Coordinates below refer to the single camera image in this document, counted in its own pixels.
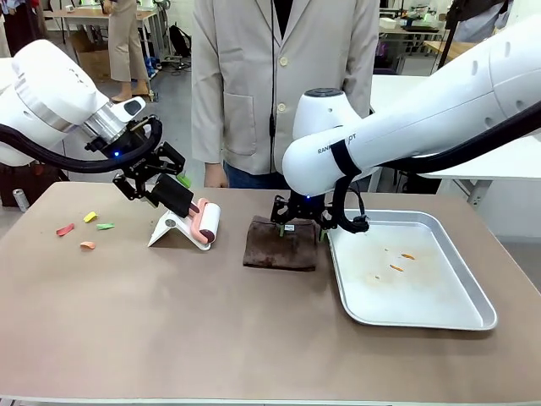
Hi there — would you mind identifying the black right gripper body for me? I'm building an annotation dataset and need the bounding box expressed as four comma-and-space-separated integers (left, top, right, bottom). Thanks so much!
288, 192, 327, 222

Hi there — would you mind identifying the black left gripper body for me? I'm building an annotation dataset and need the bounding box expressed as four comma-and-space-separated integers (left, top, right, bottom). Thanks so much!
110, 125, 170, 181

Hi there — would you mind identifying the brown cloth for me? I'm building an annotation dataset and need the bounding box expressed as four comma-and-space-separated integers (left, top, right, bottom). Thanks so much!
242, 215, 320, 272

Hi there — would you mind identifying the pink lint roller black handle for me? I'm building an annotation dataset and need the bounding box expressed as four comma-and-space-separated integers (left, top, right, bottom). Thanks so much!
150, 173, 223, 250

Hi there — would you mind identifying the person's right hand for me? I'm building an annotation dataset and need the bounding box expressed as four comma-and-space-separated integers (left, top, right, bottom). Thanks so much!
204, 162, 230, 189

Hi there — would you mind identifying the white folded roller stand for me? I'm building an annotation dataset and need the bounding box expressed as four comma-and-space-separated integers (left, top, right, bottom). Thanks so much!
146, 211, 212, 253

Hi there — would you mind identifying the silver metal tray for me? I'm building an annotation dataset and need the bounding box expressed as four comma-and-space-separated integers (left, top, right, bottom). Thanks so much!
327, 209, 499, 332

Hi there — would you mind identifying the person in beige jacket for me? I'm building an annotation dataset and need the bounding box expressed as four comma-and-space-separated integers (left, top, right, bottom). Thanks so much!
190, 0, 381, 190

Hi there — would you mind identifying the brown cardboard box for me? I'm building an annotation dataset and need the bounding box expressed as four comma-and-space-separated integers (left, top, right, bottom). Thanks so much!
68, 30, 113, 82

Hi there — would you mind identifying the bystander in beige trousers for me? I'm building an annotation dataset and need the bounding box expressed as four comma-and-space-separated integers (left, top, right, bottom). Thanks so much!
102, 0, 152, 103

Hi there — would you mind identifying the black backpack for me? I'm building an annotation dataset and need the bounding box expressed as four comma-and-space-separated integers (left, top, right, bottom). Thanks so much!
167, 24, 193, 58

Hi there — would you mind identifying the light wooden workbench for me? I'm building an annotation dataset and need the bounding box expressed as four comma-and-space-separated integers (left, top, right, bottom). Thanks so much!
422, 40, 484, 69

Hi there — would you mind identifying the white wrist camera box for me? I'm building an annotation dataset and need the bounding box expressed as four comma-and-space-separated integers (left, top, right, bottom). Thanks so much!
110, 96, 147, 121

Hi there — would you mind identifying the black left arm hose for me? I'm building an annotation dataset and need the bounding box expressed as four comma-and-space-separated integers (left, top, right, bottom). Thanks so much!
0, 117, 164, 174

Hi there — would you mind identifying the black arm hose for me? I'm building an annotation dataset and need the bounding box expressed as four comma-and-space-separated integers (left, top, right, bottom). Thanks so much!
329, 99, 541, 234
0, 117, 164, 174

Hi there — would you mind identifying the thin black neck cable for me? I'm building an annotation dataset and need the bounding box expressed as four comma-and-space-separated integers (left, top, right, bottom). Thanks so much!
268, 0, 278, 139

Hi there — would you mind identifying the black right arm hose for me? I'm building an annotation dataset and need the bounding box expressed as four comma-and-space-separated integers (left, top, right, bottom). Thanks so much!
329, 99, 541, 234

